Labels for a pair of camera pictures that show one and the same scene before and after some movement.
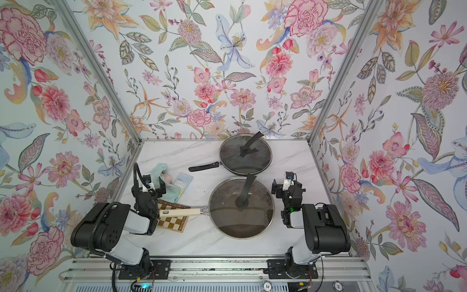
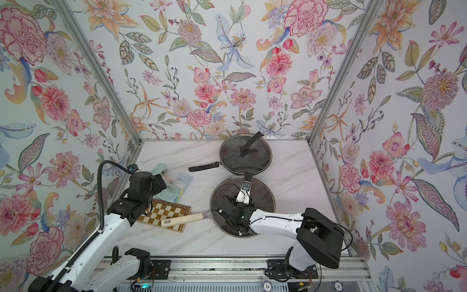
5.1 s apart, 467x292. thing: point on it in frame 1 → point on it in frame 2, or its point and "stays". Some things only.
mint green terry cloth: (172, 191) stays
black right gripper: (278, 188) → (251, 208)
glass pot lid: (241, 220) stays
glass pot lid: (245, 154) stays
